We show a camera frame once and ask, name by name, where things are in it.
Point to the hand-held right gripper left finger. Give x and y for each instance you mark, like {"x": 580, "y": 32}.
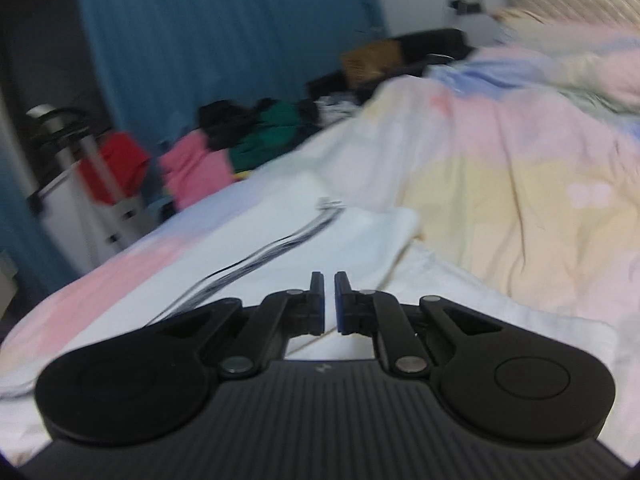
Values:
{"x": 318, "y": 310}

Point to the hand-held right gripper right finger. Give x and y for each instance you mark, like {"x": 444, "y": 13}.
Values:
{"x": 341, "y": 310}

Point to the white garment with striped trim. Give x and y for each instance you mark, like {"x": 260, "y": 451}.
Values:
{"x": 280, "y": 225}

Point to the green cloth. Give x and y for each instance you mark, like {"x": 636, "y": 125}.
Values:
{"x": 270, "y": 135}

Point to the white spotted cloth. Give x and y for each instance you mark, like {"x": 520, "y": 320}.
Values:
{"x": 340, "y": 107}

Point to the black cloth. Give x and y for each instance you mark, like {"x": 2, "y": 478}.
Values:
{"x": 225, "y": 120}

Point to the pastel duvet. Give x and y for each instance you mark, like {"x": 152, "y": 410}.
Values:
{"x": 500, "y": 160}

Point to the pastel bed sheet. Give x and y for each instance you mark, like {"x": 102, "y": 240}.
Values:
{"x": 100, "y": 285}

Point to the red cloth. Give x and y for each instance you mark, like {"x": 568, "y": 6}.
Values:
{"x": 117, "y": 162}

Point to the brown paper bag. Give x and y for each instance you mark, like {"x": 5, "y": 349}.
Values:
{"x": 372, "y": 62}

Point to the black sofa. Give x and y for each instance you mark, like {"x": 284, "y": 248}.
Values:
{"x": 435, "y": 42}

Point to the cream pillow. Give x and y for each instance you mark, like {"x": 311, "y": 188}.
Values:
{"x": 530, "y": 22}

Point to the dark window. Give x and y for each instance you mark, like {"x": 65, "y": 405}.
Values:
{"x": 45, "y": 60}

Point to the black wall socket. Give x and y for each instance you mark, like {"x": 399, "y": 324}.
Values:
{"x": 467, "y": 5}

